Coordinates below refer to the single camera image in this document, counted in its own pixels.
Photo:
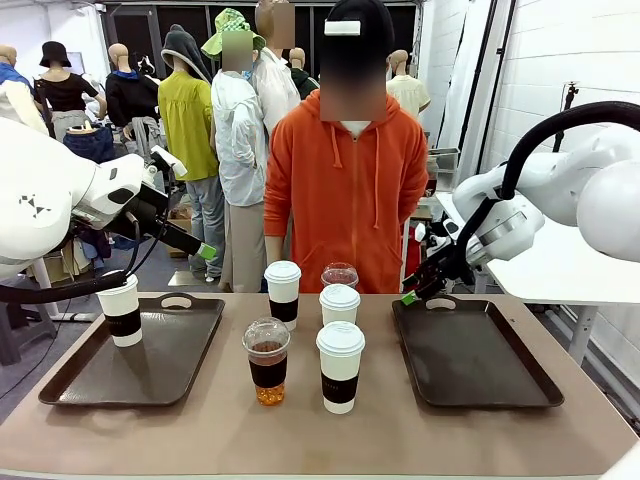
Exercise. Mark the person in orange hoodie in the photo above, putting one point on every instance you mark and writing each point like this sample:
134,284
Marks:
350,200

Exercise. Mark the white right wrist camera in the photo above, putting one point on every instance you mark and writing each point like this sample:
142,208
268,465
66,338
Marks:
440,242

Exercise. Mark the white side table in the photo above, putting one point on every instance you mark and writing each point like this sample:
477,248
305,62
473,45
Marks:
550,280

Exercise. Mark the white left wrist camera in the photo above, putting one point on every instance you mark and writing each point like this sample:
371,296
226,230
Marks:
167,160

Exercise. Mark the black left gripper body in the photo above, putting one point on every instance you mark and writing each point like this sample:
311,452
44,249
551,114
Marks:
147,212

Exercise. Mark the person's right hand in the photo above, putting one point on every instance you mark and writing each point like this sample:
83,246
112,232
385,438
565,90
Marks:
274,250

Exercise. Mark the mannequin dark green top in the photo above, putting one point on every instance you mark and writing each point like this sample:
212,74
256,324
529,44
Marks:
302,82

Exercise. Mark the cardboard box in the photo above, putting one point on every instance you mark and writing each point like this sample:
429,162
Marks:
180,215

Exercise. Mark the mannequin yellow-green blouse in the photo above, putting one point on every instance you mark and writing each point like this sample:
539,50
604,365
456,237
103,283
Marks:
187,125

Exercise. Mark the black tripod stand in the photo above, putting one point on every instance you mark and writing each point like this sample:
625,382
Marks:
570,95

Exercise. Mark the figure in white shirt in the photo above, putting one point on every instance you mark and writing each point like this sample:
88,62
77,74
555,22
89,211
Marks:
240,150

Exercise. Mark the mannequin blue white jacket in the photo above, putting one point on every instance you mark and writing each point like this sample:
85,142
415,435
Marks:
15,95

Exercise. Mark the mannequin cream shirt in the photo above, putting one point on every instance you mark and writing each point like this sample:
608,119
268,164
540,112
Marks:
407,92

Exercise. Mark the dark grey stool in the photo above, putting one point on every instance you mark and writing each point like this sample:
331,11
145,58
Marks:
25,330

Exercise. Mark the torso form with jeans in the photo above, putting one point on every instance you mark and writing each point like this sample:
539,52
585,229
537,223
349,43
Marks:
87,142

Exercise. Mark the mannequin black top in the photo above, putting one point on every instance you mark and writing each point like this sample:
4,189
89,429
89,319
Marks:
65,92

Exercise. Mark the green checkered sun hat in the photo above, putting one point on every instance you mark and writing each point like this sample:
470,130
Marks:
230,22

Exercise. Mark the tall mannequin white shirt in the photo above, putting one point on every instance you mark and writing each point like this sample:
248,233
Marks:
275,90

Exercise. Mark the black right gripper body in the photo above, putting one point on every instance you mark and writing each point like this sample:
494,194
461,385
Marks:
440,270

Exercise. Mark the white paper cup black sleeve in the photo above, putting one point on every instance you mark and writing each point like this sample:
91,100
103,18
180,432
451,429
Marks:
340,305
120,315
340,365
282,295

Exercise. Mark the red bag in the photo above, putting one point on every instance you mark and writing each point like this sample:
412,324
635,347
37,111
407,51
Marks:
411,255

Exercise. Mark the grey hooded hat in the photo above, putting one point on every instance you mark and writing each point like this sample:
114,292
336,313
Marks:
180,42

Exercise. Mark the black bucket hat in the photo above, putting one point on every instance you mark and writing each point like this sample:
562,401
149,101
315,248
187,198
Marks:
55,55

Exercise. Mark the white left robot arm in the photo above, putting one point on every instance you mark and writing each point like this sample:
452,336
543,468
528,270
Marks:
40,200

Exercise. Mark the black beanie white label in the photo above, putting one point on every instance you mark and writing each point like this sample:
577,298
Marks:
370,15

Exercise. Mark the clear cup amber iced tea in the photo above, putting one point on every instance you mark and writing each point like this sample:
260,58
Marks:
266,360

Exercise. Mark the dark brown serving tray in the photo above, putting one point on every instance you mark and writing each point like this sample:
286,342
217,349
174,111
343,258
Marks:
475,350
165,360

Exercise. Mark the clear dome cup red drink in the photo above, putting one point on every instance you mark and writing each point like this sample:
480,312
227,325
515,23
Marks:
340,275

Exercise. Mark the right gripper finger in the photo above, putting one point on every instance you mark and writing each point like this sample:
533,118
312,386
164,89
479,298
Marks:
417,294
419,279

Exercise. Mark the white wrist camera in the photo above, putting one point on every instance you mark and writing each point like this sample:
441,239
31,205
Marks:
440,242
167,160

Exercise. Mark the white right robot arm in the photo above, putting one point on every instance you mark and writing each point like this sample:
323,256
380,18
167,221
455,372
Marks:
550,185

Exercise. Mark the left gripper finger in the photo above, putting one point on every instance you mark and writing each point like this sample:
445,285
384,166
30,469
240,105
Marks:
190,238
187,247

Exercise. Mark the mannequin navy top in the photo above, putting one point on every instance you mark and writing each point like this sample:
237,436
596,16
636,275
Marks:
127,95

